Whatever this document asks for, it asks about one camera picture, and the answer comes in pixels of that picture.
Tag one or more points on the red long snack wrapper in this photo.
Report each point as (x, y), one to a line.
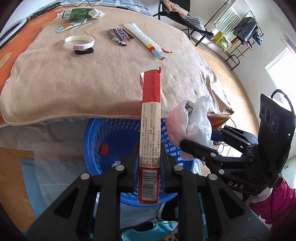
(150, 136)

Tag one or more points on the white pink plastic bag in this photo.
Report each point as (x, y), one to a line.
(189, 121)

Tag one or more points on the white Lakers wristband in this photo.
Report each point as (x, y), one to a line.
(79, 42)

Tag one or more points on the brown Snickers wrapper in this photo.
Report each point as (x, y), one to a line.
(120, 36)

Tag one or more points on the orange floral bedsheet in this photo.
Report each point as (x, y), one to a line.
(21, 41)

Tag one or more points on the yellow box on rack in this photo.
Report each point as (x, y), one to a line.
(221, 41)

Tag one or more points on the black clothes drying rack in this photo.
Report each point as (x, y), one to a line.
(237, 22)

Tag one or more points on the blue plaid bedsheet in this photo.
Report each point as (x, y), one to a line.
(132, 5)

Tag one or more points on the green white milk carton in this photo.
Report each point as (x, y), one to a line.
(81, 13)

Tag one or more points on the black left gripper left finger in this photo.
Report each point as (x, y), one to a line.
(89, 209)

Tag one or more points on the beige fleece blanket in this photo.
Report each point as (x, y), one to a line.
(48, 81)

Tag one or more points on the white ring light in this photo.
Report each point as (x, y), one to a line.
(12, 31)

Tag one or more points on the light blue orange wrapper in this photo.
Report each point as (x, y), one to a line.
(70, 25)

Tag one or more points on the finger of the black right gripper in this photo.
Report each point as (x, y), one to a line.
(234, 137)
(223, 167)

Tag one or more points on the white long striped wrapper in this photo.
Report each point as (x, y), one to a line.
(159, 52)

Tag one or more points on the black folding chair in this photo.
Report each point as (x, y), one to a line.
(179, 12)

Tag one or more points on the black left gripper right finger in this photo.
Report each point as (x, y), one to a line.
(208, 209)

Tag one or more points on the red bottle cap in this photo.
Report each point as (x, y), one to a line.
(104, 149)

